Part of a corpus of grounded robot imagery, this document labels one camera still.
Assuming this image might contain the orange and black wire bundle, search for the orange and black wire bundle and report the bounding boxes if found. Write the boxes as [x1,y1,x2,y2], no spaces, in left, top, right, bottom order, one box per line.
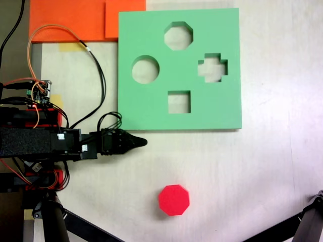
[0,160,71,190]

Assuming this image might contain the thick black tripod leg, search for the thick black tripod leg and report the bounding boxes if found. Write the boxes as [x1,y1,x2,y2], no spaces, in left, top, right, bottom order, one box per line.
[293,190,323,242]
[31,191,71,242]

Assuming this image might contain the black gripper wire loop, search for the black gripper wire loop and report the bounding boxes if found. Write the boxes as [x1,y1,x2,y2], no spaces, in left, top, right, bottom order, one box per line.
[96,111,123,137]

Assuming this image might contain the red and black table clamp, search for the red and black table clamp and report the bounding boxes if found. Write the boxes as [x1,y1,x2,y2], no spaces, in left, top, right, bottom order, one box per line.
[0,107,64,128]
[0,170,64,192]

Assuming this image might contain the black circuit board white connector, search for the black circuit board white connector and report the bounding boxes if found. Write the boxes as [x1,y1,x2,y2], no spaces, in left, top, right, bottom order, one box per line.
[24,161,44,173]

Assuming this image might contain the thin black wire pair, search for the thin black wire pair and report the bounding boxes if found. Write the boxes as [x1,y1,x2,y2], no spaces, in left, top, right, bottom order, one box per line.
[68,39,107,129]

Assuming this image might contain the small green-terminal circuit board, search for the small green-terminal circuit board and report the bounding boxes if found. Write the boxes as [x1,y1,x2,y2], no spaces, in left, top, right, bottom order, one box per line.
[25,80,52,108]

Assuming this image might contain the thick black cable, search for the thick black cable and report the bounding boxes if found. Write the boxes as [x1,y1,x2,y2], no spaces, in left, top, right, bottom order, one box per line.
[0,0,26,69]

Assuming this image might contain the thin orange wire loop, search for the thin orange wire loop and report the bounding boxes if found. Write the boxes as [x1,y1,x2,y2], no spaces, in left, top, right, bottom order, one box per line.
[27,24,83,84]

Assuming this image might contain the black usb cable plug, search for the black usb cable plug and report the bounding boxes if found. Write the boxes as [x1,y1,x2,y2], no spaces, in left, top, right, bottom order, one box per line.
[0,96,33,105]
[0,82,35,91]

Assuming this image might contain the green shape sorting board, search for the green shape sorting board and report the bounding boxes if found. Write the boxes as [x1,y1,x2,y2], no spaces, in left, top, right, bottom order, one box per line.
[117,8,243,132]

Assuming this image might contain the large orange flat block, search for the large orange flat block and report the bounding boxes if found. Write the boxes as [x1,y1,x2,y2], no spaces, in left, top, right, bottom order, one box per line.
[29,0,119,43]

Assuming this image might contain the slim black tripod leg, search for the slim black tripod leg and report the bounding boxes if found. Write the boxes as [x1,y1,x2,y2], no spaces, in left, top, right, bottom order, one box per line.
[242,217,303,242]
[63,208,126,242]

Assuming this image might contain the red octagonal pillar block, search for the red octagonal pillar block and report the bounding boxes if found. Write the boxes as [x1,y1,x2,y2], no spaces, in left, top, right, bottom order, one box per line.
[158,184,190,216]

